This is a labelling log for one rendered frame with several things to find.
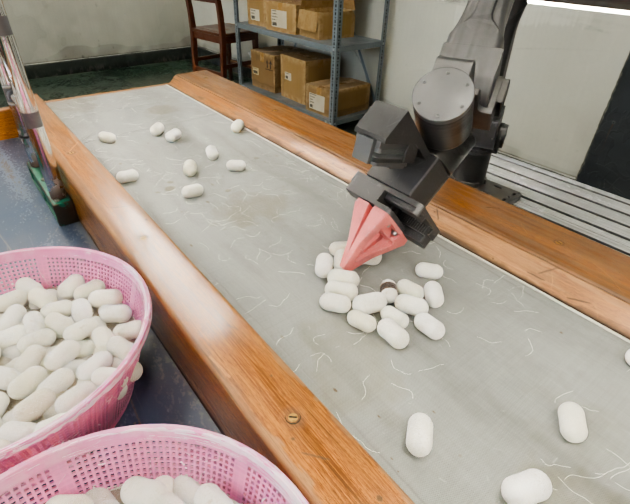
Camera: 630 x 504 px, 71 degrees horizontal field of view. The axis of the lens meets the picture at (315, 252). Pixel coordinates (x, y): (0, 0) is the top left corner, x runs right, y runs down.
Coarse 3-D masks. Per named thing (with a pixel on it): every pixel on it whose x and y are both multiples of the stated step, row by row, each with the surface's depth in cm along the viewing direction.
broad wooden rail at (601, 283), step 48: (192, 96) 107; (240, 96) 100; (288, 144) 82; (336, 144) 78; (480, 192) 64; (480, 240) 56; (528, 240) 54; (576, 240) 54; (576, 288) 48; (624, 288) 47; (624, 336) 45
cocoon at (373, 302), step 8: (360, 296) 45; (368, 296) 45; (376, 296) 45; (384, 296) 46; (352, 304) 46; (360, 304) 45; (368, 304) 45; (376, 304) 45; (384, 304) 46; (368, 312) 45
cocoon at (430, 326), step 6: (414, 318) 44; (420, 318) 44; (426, 318) 43; (432, 318) 43; (420, 324) 43; (426, 324) 43; (432, 324) 43; (438, 324) 43; (420, 330) 44; (426, 330) 43; (432, 330) 42; (438, 330) 42; (444, 330) 43; (432, 336) 43; (438, 336) 42
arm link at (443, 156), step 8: (472, 136) 48; (464, 144) 48; (472, 144) 49; (432, 152) 48; (440, 152) 48; (448, 152) 48; (456, 152) 48; (464, 152) 49; (448, 160) 48; (456, 160) 48; (448, 168) 48; (456, 168) 50; (448, 176) 50
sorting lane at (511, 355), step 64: (128, 128) 89; (192, 128) 90; (128, 192) 67; (256, 192) 68; (320, 192) 68; (192, 256) 54; (256, 256) 54; (384, 256) 55; (448, 256) 55; (256, 320) 45; (320, 320) 45; (448, 320) 46; (512, 320) 46; (576, 320) 46; (320, 384) 39; (384, 384) 39; (448, 384) 39; (512, 384) 39; (576, 384) 39; (384, 448) 34; (448, 448) 34; (512, 448) 34; (576, 448) 34
